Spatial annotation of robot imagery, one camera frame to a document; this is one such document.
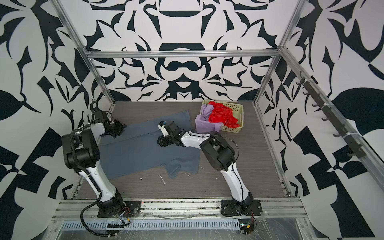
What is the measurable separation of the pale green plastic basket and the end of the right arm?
339mm

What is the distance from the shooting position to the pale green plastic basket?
100 centimetres

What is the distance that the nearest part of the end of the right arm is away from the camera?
2.47 ft
